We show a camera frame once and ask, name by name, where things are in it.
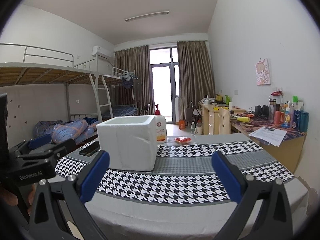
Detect brown curtain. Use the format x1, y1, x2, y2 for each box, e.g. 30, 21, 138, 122
114, 45, 154, 115
177, 40, 215, 120

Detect printed paper sheets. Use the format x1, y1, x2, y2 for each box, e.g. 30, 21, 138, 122
248, 126, 288, 147

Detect white foam box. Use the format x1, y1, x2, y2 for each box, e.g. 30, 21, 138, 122
96, 115, 158, 172

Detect large metal bunk bed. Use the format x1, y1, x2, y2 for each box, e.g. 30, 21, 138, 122
0, 44, 114, 145

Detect blue checkered mattress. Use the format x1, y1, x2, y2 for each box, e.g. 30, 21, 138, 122
111, 105, 138, 117

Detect person's left hand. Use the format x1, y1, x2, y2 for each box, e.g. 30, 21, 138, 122
0, 183, 37, 212

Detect blue patterned quilt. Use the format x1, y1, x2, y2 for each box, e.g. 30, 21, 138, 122
34, 119, 98, 144

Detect ceiling tube light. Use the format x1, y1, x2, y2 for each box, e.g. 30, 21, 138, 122
125, 11, 170, 22

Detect glass balcony door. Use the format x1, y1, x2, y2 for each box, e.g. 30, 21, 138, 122
149, 46, 180, 124

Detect white jug with orange label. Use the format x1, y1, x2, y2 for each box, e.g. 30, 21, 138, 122
154, 115, 167, 144

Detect black folding chair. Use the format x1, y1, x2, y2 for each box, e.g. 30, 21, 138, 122
139, 104, 152, 117

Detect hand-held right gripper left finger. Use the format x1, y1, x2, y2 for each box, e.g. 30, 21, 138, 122
29, 150, 110, 240

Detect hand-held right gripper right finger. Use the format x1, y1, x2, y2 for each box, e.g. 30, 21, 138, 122
211, 151, 293, 240

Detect pink cartoon wall poster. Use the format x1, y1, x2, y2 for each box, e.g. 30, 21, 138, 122
255, 58, 272, 86

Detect small metal bunk bed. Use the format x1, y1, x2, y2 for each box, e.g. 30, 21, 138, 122
102, 66, 140, 117

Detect hanging dark clothes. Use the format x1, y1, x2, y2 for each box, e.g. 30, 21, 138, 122
120, 76, 142, 100

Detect white air conditioner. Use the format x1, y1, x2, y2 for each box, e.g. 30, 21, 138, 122
92, 45, 112, 60

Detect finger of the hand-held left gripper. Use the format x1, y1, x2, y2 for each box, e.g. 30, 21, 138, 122
16, 139, 77, 165
10, 134, 52, 153

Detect row of toiletry bottles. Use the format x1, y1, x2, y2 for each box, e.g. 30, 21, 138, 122
268, 95, 309, 132

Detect black rounded object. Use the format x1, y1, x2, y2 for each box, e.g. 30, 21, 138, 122
254, 105, 269, 119

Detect wooden desk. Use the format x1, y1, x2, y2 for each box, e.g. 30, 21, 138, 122
199, 101, 307, 173

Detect black smartphone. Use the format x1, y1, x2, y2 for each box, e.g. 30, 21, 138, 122
79, 141, 100, 157

